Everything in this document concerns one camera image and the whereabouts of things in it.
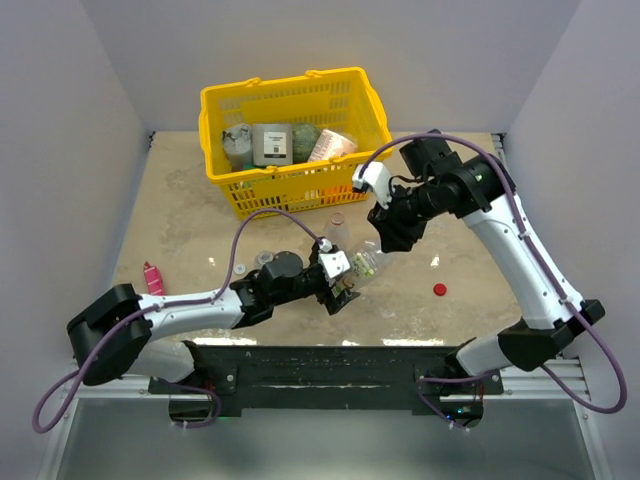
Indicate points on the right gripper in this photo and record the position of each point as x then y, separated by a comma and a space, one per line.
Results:
396, 231

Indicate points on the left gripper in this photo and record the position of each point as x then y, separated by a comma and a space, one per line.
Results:
334, 303

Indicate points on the large clear square bottle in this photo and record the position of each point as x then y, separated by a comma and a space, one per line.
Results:
367, 262

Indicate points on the red label water bottle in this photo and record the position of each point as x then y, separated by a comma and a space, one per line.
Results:
336, 230

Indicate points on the red bottle cap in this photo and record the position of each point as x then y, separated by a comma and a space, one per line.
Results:
440, 289

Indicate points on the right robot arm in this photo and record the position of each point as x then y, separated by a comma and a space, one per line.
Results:
481, 194

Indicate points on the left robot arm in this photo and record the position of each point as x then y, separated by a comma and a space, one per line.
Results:
121, 331

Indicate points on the blue label water bottle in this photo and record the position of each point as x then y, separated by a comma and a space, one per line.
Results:
263, 258

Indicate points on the small clear bottle cap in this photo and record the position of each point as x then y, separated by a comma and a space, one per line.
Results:
239, 269

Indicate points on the orange item in basket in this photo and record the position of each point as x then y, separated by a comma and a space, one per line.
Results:
341, 192

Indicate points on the pink printed package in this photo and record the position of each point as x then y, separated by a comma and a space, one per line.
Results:
330, 145

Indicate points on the green round vegetable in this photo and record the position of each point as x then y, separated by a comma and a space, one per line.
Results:
304, 139

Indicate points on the yellow plastic basket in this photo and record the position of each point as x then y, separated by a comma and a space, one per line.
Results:
342, 100

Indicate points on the grey box with label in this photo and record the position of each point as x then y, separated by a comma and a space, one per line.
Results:
272, 144

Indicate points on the grey crumpled can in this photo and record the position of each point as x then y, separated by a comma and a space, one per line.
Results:
238, 145

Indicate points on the pink snack packet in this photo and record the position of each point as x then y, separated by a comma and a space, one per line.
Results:
153, 280

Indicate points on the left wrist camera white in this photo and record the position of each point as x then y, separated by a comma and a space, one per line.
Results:
334, 261

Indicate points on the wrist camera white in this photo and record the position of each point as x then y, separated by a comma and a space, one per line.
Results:
334, 261
374, 178

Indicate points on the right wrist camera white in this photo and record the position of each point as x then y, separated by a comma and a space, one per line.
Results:
374, 178

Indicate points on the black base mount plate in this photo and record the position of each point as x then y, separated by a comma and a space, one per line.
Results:
342, 378

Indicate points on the aluminium frame rail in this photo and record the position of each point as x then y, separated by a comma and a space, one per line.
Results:
181, 223

